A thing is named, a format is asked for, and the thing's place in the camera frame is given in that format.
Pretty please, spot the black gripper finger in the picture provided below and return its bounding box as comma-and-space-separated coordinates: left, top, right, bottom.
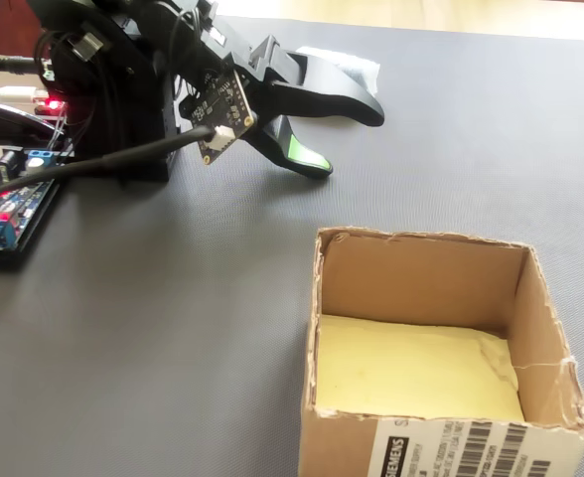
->
264, 35, 385, 128
245, 114, 335, 182

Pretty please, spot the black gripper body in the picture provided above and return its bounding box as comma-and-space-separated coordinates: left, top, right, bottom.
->
200, 14, 286, 120

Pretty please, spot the light blue cloth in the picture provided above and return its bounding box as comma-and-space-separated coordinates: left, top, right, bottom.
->
295, 45, 382, 96

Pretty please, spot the open cardboard box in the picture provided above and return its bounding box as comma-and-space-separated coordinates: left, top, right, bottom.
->
297, 226, 584, 477

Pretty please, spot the small red-lit controller board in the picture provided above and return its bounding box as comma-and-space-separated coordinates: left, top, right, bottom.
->
31, 96, 71, 119

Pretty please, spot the grey table mat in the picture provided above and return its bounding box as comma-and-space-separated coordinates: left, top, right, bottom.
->
0, 14, 584, 477

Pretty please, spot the black curved glossy object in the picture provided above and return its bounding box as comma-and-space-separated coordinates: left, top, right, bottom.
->
0, 96, 68, 148

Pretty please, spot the yellow foam pad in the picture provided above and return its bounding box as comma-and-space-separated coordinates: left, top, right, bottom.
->
315, 313, 525, 423

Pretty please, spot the blue circuit board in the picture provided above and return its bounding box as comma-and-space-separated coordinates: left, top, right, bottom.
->
0, 147, 63, 249

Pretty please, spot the electronics controller board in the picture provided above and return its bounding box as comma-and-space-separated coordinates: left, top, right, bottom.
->
0, 148, 77, 272

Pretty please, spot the gripper camera circuit board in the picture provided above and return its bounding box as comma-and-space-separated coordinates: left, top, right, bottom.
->
179, 69, 259, 168

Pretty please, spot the thick black camera cable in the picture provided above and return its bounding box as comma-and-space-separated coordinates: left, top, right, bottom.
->
0, 123, 219, 210

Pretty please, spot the black power plug cable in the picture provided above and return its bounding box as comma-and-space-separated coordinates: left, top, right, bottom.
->
0, 56, 41, 76

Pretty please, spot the white USB cable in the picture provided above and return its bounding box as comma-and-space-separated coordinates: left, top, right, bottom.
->
0, 84, 41, 103

